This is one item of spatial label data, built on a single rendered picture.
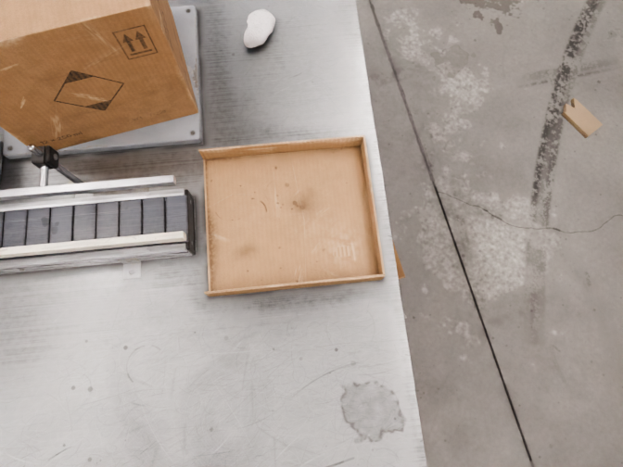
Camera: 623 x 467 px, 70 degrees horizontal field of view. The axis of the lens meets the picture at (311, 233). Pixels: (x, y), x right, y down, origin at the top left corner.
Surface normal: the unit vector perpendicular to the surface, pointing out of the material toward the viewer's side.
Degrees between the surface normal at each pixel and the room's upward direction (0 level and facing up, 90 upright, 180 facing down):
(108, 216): 0
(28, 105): 90
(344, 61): 0
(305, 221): 0
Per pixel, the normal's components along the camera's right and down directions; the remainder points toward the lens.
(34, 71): 0.29, 0.92
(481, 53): 0.01, -0.25
